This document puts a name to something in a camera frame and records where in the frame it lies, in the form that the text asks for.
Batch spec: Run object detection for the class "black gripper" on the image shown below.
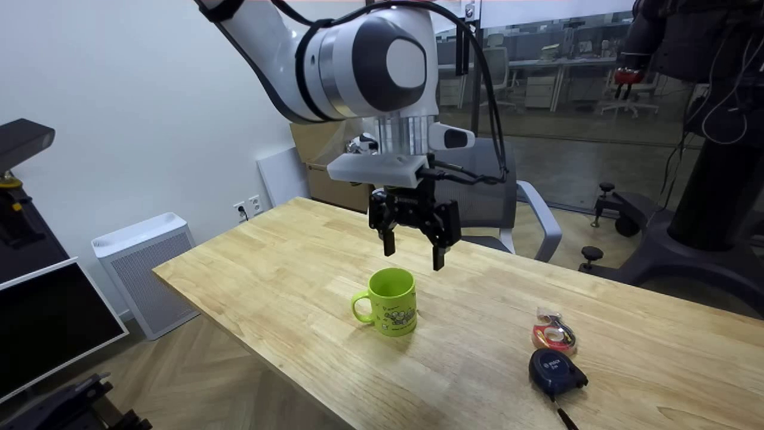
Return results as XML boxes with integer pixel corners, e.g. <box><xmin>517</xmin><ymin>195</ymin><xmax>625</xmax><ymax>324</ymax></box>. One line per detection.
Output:
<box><xmin>369</xmin><ymin>175</ymin><xmax>464</xmax><ymax>273</ymax></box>

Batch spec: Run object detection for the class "green ceramic mug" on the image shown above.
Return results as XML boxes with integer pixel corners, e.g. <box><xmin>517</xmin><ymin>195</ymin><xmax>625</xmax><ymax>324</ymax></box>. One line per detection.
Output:
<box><xmin>350</xmin><ymin>266</ymin><xmax>420</xmax><ymax>338</ymax></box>

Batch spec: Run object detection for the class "clear plastic bag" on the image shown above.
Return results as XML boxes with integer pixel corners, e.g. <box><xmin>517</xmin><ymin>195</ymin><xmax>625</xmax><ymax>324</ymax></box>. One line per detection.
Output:
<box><xmin>347</xmin><ymin>134</ymin><xmax>381</xmax><ymax>158</ymax></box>

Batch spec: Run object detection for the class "brown cardboard box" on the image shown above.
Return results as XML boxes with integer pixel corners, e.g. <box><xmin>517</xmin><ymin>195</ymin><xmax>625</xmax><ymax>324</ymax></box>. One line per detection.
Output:
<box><xmin>290</xmin><ymin>116</ymin><xmax>378</xmax><ymax>215</ymax></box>

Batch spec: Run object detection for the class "white flat panel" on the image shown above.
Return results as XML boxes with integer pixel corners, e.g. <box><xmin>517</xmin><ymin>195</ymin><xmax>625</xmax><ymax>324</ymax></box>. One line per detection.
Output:
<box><xmin>254</xmin><ymin>144</ymin><xmax>310</xmax><ymax>211</ymax></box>

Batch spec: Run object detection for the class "small red-rimmed object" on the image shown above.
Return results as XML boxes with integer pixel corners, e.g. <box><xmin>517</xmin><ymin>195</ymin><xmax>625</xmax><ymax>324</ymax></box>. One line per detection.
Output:
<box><xmin>531</xmin><ymin>309</ymin><xmax>580</xmax><ymax>358</ymax></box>

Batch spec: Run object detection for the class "white air purifier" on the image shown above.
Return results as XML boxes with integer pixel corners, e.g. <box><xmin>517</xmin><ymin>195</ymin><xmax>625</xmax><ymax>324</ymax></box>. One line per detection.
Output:
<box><xmin>89</xmin><ymin>211</ymin><xmax>200</xmax><ymax>342</ymax></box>

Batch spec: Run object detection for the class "black equipment base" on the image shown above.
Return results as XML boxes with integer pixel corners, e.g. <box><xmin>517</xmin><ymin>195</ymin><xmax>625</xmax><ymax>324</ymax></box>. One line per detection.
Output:
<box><xmin>0</xmin><ymin>373</ymin><xmax>154</xmax><ymax>430</ymax></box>

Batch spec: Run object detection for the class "white wrist mount plate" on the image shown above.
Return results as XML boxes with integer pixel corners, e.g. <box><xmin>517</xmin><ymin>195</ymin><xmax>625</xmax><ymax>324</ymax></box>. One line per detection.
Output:
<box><xmin>325</xmin><ymin>150</ymin><xmax>432</xmax><ymax>190</ymax></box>

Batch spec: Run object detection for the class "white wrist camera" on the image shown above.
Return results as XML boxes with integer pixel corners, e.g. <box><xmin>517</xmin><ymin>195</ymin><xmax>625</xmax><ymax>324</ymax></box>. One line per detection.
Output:
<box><xmin>427</xmin><ymin>121</ymin><xmax>479</xmax><ymax>153</ymax></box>

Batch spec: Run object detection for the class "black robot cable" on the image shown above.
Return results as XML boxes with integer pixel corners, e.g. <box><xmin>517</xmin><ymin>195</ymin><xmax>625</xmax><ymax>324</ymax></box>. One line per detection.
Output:
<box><xmin>272</xmin><ymin>0</ymin><xmax>512</xmax><ymax>187</ymax></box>

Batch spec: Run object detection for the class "white wall outlet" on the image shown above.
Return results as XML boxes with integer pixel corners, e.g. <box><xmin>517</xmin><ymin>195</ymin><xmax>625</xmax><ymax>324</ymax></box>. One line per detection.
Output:
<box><xmin>231</xmin><ymin>193</ymin><xmax>267</xmax><ymax>223</ymax></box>

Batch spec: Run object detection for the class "black partition frame post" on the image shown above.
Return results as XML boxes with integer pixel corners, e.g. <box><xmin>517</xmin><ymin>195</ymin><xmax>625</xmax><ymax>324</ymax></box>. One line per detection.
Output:
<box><xmin>456</xmin><ymin>0</ymin><xmax>486</xmax><ymax>79</ymax></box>

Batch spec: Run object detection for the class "black pedestal stand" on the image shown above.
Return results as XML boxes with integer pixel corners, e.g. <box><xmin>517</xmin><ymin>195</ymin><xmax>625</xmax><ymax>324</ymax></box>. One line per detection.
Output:
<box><xmin>580</xmin><ymin>0</ymin><xmax>764</xmax><ymax>318</ymax></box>

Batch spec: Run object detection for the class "black monitor with white frame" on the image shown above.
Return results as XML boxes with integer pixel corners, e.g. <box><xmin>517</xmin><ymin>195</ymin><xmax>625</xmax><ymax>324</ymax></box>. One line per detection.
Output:
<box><xmin>0</xmin><ymin>256</ymin><xmax>131</xmax><ymax>403</ymax></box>

